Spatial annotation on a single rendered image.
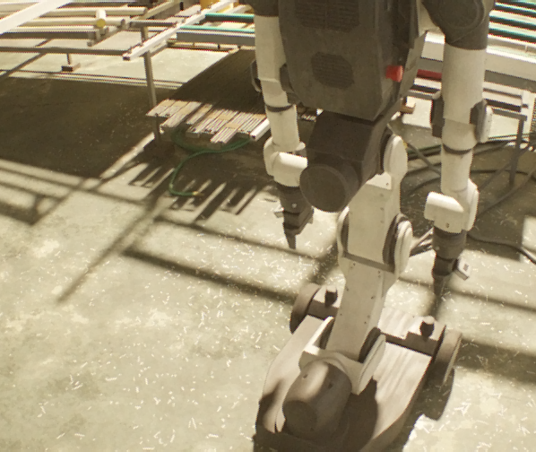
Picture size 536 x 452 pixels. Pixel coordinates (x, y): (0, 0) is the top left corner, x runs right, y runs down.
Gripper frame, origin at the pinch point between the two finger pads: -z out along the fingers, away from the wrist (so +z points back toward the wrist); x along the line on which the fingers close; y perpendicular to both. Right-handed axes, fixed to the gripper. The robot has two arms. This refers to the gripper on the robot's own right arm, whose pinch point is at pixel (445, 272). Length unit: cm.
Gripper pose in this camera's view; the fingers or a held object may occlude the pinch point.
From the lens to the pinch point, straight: 159.0
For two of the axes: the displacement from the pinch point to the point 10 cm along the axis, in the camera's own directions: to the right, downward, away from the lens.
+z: -1.3, -6.8, -7.2
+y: -8.7, -2.7, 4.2
